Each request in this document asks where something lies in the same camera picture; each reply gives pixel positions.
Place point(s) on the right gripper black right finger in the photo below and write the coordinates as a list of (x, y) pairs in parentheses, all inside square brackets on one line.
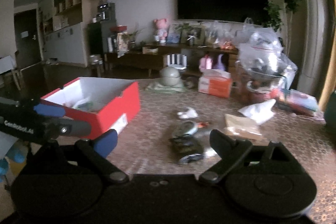
[(231, 152)]

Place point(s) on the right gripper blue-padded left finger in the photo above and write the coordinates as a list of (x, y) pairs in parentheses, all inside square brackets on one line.
[(92, 154)]

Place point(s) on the black snack packet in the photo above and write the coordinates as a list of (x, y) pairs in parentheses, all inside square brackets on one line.
[(187, 149)]

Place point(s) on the white wet wipes pack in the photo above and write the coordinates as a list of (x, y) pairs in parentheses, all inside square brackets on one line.
[(85, 104)]

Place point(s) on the colourful candy wrapper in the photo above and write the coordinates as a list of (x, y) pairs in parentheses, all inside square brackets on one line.
[(203, 126)]

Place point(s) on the white paper bag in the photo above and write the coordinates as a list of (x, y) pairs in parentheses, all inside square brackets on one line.
[(259, 112)]

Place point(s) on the oval grey lidded container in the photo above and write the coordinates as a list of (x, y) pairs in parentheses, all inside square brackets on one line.
[(185, 128)]

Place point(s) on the red and white shoe box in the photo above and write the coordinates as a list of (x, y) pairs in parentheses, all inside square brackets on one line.
[(103, 102)]

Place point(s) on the small white figurine toy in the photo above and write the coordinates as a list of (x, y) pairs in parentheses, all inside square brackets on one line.
[(189, 113)]

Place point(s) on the orange tissue box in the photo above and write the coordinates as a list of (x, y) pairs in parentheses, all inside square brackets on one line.
[(216, 83)]

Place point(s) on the large clear plastic bag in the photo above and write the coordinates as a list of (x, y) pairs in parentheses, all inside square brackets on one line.
[(263, 71)]

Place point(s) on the folded green striped cloth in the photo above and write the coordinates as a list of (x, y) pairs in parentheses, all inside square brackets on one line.
[(159, 88)]

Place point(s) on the wooden tv cabinet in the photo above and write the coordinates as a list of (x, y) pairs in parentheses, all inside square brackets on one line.
[(154, 61)]

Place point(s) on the green lidded ceramic bowl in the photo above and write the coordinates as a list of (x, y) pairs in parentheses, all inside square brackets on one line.
[(169, 76)]

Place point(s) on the white wifi router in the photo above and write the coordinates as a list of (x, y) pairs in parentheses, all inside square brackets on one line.
[(175, 60)]

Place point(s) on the black coffee machine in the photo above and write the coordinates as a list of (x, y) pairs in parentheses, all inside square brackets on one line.
[(106, 11)]

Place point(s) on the potted green plant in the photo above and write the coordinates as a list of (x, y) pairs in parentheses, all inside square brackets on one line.
[(280, 17)]

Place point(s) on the pink teddy bear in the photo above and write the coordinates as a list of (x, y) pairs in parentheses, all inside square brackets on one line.
[(161, 26)]

